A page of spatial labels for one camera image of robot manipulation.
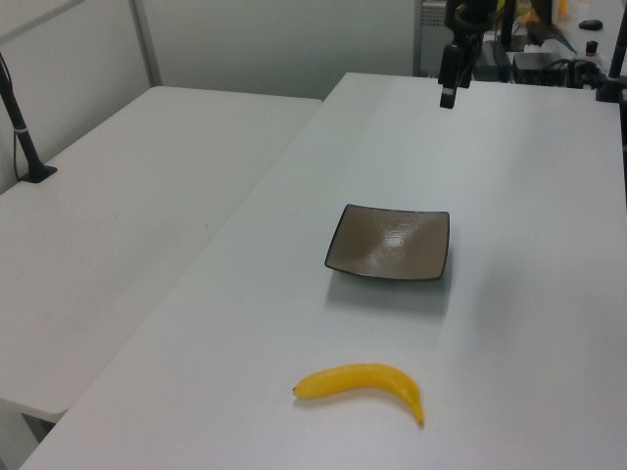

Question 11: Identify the black camera stand pole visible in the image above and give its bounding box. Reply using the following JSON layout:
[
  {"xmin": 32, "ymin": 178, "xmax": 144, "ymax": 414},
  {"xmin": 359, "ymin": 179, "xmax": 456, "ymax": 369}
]
[{"xmin": 0, "ymin": 51, "xmax": 59, "ymax": 185}]

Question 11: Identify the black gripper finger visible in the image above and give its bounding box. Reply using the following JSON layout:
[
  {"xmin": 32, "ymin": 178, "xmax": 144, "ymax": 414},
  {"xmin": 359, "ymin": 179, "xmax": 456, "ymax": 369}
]
[
  {"xmin": 438, "ymin": 42, "xmax": 463, "ymax": 110},
  {"xmin": 458, "ymin": 32, "xmax": 482, "ymax": 91}
]

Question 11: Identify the thin black upright pole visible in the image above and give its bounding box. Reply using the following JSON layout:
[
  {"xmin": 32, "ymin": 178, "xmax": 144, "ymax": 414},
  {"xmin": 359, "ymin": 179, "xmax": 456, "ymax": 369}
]
[{"xmin": 500, "ymin": 0, "xmax": 517, "ymax": 51}]

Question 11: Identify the aluminium partition post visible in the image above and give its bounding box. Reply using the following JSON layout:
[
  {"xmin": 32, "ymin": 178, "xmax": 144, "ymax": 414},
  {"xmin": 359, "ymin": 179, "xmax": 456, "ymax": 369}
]
[{"xmin": 129, "ymin": 0, "xmax": 164, "ymax": 89}]

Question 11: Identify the white side table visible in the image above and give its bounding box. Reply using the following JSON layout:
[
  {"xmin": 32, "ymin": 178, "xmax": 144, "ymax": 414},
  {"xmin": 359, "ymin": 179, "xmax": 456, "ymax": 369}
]
[{"xmin": 0, "ymin": 85, "xmax": 324, "ymax": 423}]

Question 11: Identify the black cable bundle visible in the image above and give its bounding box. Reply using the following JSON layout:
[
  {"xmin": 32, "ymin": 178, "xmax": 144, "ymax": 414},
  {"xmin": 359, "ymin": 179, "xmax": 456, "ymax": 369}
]
[{"xmin": 548, "ymin": 57, "xmax": 609, "ymax": 92}]

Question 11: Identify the yellow banana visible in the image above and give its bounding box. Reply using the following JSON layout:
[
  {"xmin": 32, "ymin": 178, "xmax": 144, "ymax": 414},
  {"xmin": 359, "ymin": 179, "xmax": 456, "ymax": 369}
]
[{"xmin": 292, "ymin": 362, "xmax": 426, "ymax": 430}]

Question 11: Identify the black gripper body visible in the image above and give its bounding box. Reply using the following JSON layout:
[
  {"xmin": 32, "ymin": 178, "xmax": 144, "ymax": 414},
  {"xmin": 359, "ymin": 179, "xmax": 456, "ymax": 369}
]
[{"xmin": 444, "ymin": 0, "xmax": 501, "ymax": 49}]

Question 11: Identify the square brown ceramic plate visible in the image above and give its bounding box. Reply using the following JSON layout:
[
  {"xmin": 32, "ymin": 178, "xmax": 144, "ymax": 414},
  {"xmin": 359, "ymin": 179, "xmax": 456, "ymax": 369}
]
[{"xmin": 323, "ymin": 203, "xmax": 452, "ymax": 283}]

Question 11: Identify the black clamp stand pole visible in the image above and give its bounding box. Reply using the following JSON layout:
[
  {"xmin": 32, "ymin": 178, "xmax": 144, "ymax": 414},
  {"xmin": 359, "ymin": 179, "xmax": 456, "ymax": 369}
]
[{"xmin": 594, "ymin": 28, "xmax": 627, "ymax": 104}]

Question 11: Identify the grey perforated panel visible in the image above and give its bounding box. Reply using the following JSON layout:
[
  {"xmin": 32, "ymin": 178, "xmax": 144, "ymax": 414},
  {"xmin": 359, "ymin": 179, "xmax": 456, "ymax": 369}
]
[{"xmin": 413, "ymin": 0, "xmax": 450, "ymax": 77}]

